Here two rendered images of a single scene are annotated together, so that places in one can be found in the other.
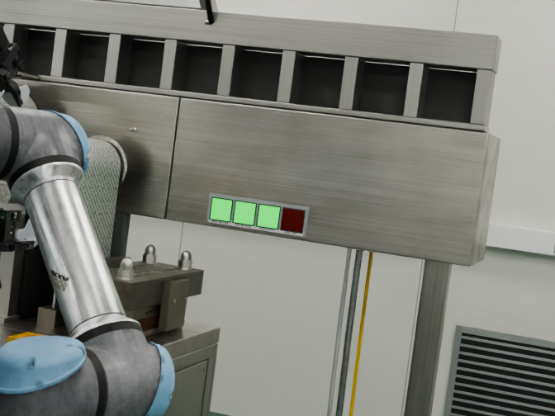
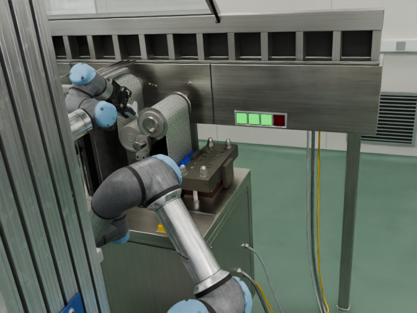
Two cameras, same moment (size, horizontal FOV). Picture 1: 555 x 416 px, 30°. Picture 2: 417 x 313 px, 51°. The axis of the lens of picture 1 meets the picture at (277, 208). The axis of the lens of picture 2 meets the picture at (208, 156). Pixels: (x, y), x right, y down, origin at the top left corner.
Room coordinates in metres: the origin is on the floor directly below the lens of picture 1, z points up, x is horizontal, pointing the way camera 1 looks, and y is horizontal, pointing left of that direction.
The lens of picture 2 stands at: (0.49, 0.11, 1.86)
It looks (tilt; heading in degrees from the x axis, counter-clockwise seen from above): 24 degrees down; 6
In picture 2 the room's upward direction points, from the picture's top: 5 degrees counter-clockwise
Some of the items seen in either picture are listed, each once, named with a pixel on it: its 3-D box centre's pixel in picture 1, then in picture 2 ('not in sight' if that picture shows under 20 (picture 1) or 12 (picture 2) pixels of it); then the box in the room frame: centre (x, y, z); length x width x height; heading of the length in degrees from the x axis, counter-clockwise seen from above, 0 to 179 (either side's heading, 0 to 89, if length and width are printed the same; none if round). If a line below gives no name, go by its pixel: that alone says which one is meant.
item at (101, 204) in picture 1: (88, 229); (179, 144); (2.35, 0.42, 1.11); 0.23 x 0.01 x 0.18; 162
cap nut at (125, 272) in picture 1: (125, 268); (203, 170); (2.18, 0.30, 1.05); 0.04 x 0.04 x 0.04
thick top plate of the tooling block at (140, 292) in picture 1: (137, 283); (208, 165); (2.35, 0.30, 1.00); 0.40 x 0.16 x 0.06; 162
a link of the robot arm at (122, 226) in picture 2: not in sight; (113, 228); (1.81, 0.60, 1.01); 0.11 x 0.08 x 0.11; 136
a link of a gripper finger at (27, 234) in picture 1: (30, 232); not in sight; (2.06, 0.48, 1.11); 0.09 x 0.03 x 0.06; 153
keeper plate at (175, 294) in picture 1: (174, 304); (228, 172); (2.33, 0.20, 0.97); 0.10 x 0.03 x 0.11; 162
